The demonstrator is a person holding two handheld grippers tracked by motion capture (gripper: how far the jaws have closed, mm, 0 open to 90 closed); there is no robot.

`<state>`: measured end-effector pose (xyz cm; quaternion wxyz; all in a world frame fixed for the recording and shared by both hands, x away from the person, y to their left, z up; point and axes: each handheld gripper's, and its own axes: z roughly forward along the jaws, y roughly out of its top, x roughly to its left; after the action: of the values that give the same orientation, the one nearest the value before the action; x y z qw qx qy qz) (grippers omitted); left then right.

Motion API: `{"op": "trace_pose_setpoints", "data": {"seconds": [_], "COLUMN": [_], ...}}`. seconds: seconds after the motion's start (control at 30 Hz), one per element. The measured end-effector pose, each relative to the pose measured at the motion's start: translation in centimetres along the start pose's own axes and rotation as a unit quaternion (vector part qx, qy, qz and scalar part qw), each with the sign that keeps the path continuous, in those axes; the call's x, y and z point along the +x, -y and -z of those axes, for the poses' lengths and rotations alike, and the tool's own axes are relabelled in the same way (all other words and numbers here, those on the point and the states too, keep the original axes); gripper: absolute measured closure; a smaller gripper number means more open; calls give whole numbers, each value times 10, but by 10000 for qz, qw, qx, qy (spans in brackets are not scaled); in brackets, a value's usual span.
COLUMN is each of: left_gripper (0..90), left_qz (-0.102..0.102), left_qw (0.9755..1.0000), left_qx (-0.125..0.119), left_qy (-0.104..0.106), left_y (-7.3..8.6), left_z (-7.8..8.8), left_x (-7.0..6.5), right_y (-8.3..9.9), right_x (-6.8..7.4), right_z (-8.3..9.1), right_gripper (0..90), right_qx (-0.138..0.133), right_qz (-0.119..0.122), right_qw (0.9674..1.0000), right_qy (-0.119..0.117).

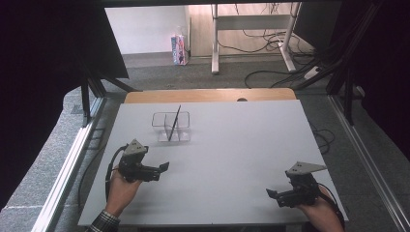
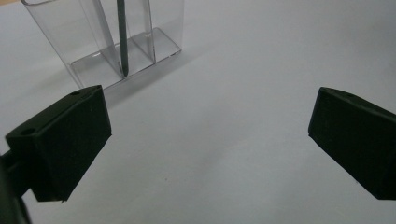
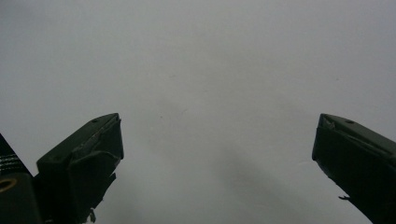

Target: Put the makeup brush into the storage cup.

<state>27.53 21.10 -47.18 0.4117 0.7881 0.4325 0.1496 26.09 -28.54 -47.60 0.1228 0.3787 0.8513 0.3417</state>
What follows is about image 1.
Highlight colourful carton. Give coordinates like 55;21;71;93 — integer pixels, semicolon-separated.
170;33;189;67

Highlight aluminium rail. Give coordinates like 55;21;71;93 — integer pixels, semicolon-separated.
30;96;108;232
327;95;410;232

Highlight person's left hand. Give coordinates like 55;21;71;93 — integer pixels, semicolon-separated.
104;168;143;218

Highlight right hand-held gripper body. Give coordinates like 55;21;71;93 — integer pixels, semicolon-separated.
276;160;328;209

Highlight white desk frame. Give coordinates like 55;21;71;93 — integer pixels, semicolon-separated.
211;3;303;75

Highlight black cables under desk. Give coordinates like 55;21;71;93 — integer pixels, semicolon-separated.
217;3;312;56

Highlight wooden table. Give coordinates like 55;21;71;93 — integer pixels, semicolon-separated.
124;87;297;104

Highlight thin black makeup brush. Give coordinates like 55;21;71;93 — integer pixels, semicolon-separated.
167;104;182;142

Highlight long black floor cable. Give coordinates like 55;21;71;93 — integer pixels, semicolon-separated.
244;69;308;89

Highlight looped black cable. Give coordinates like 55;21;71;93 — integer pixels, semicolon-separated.
308;122;337;155

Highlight clear acrylic organizer box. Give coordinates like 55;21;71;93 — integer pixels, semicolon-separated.
151;111;192;143

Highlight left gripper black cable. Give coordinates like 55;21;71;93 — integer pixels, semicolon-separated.
103;145;130;203

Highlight dark panel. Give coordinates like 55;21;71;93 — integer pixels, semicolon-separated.
294;1;342;50

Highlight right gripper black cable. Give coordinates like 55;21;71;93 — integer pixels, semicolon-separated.
317;183;346;225

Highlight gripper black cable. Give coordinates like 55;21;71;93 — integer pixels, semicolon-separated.
103;145;130;203
317;183;346;225

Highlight white power strip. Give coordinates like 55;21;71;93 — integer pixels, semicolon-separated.
304;66;323;80

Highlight black metal stand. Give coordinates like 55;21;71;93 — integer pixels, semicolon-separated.
325;66;366;127
80;69;141;129

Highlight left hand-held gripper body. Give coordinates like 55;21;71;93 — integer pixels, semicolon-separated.
117;138;161;184

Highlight black curtain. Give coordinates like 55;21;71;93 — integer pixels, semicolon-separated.
328;0;410;165
0;0;131;211

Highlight person's right hand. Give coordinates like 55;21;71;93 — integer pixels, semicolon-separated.
296;187;345;232

